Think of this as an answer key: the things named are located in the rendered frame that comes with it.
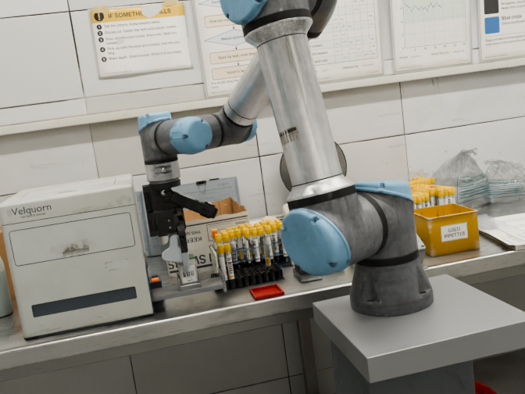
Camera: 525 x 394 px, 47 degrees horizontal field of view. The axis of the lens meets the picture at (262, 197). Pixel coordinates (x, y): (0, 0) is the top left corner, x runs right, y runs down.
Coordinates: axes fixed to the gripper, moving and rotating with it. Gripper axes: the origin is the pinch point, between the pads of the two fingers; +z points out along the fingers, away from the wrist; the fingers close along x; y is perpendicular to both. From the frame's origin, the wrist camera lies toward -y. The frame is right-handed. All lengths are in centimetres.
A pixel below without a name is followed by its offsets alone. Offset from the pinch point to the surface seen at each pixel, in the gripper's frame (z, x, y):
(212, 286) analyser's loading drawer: 5.1, 3.3, -4.9
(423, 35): -49, -59, -93
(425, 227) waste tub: 2, -1, -60
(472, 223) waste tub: 2, 2, -71
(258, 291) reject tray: 8.8, 1.7, -15.5
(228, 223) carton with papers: -3.3, -25.0, -14.1
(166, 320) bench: 9.3, 8.4, 6.6
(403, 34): -50, -58, -86
